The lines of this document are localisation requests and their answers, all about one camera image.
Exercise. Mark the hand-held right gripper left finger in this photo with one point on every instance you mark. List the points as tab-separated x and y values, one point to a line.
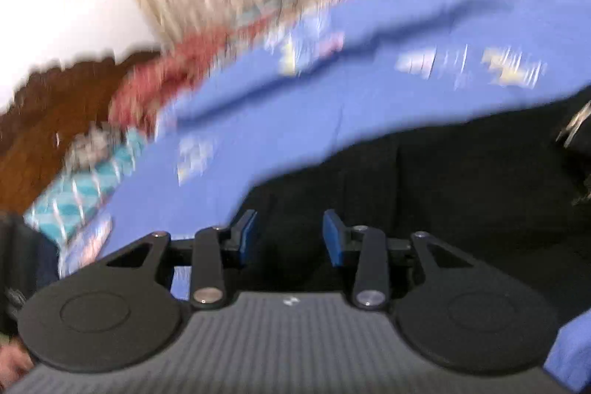
249	237

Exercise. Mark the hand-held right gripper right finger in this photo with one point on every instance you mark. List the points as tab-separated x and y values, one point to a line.
333	239

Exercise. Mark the black pants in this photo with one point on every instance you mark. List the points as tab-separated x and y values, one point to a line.
438	191

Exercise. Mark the person's left hand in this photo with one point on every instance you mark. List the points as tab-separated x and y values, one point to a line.
11	359

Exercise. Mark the teal patterned pillow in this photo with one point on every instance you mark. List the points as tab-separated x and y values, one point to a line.
87	195

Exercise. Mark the floral crumpled cloth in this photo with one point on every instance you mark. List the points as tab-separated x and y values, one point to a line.
92	144

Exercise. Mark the carved wooden headboard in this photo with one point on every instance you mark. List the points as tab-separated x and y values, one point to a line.
55	131

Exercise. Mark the red floral quilt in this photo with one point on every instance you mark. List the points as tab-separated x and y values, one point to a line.
152	89

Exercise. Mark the blue printed bedsheet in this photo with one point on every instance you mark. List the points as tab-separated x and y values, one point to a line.
369	66

